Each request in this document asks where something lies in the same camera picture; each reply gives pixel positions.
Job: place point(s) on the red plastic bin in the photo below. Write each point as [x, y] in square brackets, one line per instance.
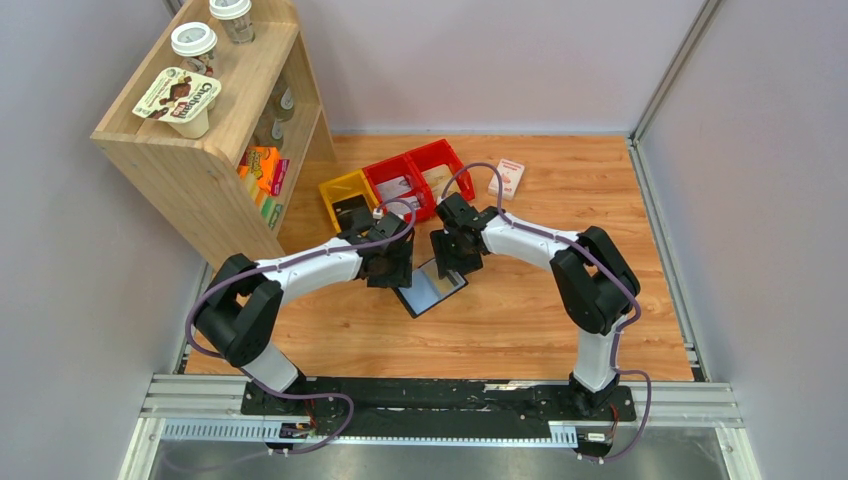
[438, 162]
[401, 165]

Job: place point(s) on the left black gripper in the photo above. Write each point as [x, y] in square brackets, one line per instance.
[390, 270]

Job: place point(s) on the yellow plastic bin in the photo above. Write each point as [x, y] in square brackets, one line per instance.
[345, 186]

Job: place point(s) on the white pink card box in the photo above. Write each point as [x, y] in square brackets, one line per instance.
[510, 173]

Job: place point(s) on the red plastic bin middle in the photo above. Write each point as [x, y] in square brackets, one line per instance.
[401, 165]

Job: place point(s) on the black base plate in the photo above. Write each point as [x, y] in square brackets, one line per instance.
[436, 408]

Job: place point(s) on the wooden shelf unit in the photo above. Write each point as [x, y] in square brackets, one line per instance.
[193, 183]

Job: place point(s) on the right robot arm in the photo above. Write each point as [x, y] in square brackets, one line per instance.
[596, 285]

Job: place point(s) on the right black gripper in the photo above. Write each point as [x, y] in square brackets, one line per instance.
[457, 253]

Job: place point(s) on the black card in bin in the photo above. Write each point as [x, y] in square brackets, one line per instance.
[351, 211]

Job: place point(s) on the tan card in bin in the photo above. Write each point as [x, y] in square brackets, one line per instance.
[437, 177]

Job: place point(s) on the white lidded cup near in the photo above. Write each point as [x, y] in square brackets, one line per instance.
[195, 43]

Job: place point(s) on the white lidded cup far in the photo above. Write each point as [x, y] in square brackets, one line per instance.
[235, 18]

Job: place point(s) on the Chobani yogurt cup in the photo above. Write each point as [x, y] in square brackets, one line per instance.
[180, 99]

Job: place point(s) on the orange snack box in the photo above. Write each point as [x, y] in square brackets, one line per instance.
[265, 166]

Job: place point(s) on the red plastic bin right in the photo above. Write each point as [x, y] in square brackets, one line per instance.
[438, 162]

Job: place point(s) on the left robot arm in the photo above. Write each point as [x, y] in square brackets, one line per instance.
[237, 313]

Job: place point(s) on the white lidded cup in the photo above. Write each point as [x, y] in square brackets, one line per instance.
[195, 43]
[235, 18]

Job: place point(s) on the glass bottle on shelf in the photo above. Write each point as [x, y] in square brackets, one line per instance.
[282, 101]

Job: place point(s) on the white cards in bin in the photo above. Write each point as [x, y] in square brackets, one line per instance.
[398, 187]

